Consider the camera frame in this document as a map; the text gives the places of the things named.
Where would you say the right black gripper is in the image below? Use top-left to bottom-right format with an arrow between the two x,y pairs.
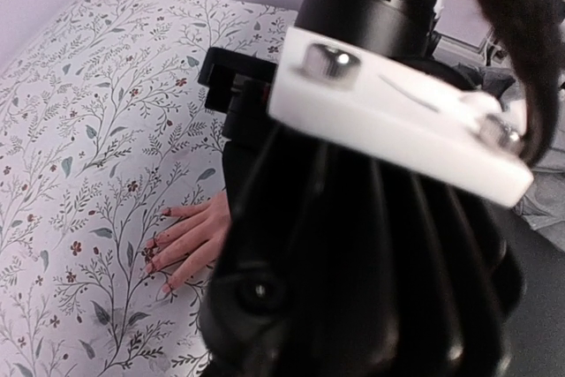
197,0 -> 478,148

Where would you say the person's bare hand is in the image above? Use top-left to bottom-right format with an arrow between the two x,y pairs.
146,191 -> 231,295

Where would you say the floral patterned table mat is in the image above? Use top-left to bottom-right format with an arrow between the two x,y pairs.
1,0 -> 296,376

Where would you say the right black looped cable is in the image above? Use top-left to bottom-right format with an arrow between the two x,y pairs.
449,0 -> 565,162

